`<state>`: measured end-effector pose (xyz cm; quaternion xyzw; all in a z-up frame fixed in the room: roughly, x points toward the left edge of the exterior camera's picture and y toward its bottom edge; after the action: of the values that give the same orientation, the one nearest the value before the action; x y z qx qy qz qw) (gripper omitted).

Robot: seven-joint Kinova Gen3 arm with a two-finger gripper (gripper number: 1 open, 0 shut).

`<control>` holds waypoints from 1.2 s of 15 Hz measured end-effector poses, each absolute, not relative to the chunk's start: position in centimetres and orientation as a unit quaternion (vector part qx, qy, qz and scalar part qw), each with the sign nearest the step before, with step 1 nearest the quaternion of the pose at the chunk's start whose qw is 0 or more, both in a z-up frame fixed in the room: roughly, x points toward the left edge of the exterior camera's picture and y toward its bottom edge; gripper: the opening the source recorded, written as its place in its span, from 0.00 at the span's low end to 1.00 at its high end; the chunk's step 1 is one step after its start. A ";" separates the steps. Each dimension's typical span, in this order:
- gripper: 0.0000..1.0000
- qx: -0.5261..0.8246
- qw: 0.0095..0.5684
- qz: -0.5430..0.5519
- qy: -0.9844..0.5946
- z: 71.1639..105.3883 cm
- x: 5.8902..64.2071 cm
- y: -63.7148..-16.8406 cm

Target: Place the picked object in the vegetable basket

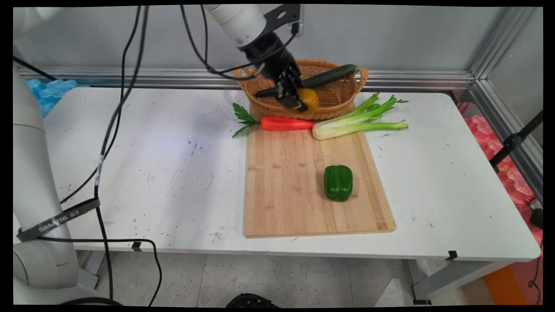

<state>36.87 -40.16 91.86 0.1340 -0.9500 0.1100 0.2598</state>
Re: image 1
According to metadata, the aluminium frame rail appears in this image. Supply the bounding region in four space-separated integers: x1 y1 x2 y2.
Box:
470 79 543 203
16 66 476 92

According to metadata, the orange carrot with green leaves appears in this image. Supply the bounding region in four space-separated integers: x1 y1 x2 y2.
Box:
232 103 315 138

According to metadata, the grey table leg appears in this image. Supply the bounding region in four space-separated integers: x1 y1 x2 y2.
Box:
408 259 514 305

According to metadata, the woven wicker basket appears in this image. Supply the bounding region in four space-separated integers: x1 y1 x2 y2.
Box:
234 59 369 121

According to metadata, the thick black hanging cable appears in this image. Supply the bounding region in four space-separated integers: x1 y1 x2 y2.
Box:
94 5 150 300

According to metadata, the pale green celery bunch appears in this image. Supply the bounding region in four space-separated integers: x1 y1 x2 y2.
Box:
312 92 409 141

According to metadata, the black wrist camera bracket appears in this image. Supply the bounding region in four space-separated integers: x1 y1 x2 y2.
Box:
263 4 303 37

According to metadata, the dark green cucumber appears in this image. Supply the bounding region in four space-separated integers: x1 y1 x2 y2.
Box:
255 64 358 98

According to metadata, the thin black hanging cable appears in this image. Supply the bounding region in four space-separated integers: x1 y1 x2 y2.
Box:
60 5 144 205

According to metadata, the small black device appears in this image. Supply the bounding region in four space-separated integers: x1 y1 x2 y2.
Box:
529 198 543 230

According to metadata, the black round floor object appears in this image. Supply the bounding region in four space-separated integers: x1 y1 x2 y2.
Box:
225 293 280 309

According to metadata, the aluminium frame post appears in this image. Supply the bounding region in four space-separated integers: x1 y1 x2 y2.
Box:
470 6 542 83

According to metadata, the black cable along floor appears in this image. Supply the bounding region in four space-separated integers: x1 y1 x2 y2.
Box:
36 236 163 307

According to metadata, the green bell pepper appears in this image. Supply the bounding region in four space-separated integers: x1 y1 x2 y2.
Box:
324 165 354 202

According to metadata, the red foam mat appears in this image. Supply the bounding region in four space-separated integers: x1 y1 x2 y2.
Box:
456 102 543 247

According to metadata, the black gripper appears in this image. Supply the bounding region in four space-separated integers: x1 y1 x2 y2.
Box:
241 32 309 113

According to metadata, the blue foam mat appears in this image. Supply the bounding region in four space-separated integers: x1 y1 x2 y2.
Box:
24 78 89 117

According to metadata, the bamboo cutting board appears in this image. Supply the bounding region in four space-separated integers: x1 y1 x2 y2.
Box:
243 102 396 239

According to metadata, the black cable looped at wrist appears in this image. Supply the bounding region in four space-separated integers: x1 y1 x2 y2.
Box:
180 4 300 81

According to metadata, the black tripod leg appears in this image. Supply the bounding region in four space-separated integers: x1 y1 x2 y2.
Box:
489 110 543 174

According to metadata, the black strap with white print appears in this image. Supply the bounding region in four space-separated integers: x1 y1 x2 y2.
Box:
16 198 101 243

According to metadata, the orange floor panel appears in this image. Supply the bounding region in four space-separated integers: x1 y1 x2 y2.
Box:
483 257 543 306

